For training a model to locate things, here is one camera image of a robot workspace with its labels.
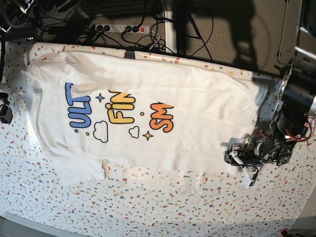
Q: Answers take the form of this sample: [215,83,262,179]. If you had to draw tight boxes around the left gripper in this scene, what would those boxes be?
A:
[224,138,268,179]

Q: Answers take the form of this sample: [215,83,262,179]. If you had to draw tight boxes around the white printed T-shirt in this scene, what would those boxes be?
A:
[23,51,267,184]

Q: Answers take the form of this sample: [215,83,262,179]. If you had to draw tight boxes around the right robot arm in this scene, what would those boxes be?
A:
[0,92,13,124]

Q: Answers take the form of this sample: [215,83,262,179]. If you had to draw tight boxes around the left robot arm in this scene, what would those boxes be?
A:
[224,0,316,188]

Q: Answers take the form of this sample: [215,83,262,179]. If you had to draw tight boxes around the terrazzo patterned tablecloth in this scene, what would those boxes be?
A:
[0,41,316,237]

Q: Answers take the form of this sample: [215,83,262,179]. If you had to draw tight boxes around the white table leg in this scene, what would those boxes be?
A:
[164,10,177,54]

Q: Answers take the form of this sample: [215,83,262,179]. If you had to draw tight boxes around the black table clamp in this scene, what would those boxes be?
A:
[124,49,135,59]

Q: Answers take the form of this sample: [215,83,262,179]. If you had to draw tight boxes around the white power strip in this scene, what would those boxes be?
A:
[95,24,150,34]

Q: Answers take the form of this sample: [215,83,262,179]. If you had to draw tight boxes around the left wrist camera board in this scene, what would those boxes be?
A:
[243,177,256,189]

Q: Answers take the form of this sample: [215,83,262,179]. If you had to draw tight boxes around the black cables on floor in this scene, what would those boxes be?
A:
[24,7,215,62]

